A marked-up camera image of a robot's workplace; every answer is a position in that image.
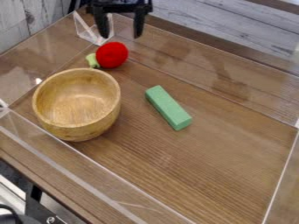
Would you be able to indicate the wooden bowl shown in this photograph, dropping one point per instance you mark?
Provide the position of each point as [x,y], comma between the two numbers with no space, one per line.
[76,103]

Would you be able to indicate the green rectangular block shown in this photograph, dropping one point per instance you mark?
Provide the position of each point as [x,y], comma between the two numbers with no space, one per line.
[168,107]

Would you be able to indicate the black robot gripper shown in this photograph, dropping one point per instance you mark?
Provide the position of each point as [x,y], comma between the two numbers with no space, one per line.
[118,6]

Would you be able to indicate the red plush strawberry toy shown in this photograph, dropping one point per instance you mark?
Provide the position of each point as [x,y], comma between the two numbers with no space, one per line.
[109,56]

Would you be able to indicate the clear acrylic tray wall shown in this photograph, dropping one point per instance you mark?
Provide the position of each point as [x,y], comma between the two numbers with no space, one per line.
[224,171]

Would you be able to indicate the black table leg clamp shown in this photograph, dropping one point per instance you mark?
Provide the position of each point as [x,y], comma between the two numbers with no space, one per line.
[36,210]

